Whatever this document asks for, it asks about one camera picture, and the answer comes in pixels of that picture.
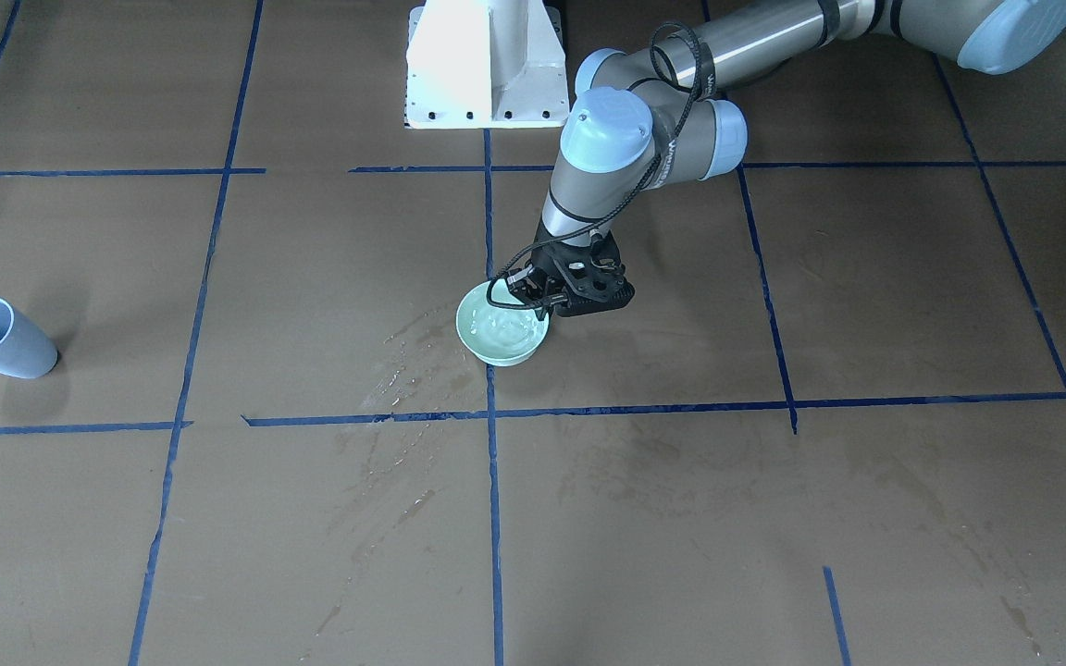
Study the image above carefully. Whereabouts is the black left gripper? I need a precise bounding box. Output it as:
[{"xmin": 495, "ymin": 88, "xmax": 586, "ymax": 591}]
[{"xmin": 506, "ymin": 240, "xmax": 621, "ymax": 322}]

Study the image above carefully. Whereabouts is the light green bowl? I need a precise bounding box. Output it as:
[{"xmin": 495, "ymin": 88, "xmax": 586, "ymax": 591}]
[{"xmin": 455, "ymin": 282, "xmax": 551, "ymax": 367}]

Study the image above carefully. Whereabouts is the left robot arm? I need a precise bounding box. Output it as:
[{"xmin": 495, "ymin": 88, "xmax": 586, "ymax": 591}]
[{"xmin": 485, "ymin": 1, "xmax": 1066, "ymax": 319}]

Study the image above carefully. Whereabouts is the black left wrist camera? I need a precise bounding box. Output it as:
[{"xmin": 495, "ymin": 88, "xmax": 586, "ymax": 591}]
[{"xmin": 555, "ymin": 260, "xmax": 636, "ymax": 316}]

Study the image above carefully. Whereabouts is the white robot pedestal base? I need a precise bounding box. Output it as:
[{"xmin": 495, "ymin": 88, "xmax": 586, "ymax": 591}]
[{"xmin": 403, "ymin": 1, "xmax": 568, "ymax": 130}]

